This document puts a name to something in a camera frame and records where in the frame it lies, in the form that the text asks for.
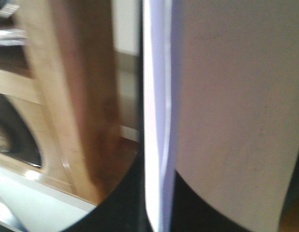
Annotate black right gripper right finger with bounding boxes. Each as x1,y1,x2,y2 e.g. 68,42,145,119
172,140,299,232

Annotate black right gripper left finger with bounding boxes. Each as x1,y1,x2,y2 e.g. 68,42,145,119
60,0,148,232

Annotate white paper sheets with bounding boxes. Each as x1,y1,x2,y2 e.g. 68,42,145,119
143,0,299,232

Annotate wooden shelf unit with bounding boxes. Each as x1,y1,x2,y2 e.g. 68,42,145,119
0,0,137,205

